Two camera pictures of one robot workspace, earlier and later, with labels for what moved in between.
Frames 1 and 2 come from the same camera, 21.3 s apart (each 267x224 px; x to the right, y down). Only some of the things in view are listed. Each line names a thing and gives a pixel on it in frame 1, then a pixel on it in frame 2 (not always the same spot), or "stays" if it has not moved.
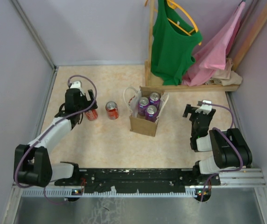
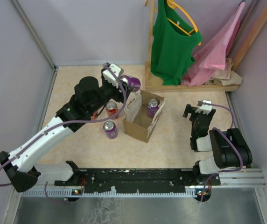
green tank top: x=174 y=39 stays
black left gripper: x=88 y=103 -> x=119 y=96
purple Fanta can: x=151 y=113 -> x=110 y=129
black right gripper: x=189 y=109 stays
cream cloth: x=225 y=77 stays
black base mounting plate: x=138 y=180 stays
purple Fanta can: x=154 y=99 -> x=152 y=106
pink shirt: x=211 y=57 stays
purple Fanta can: x=143 y=102 -> x=133 y=83
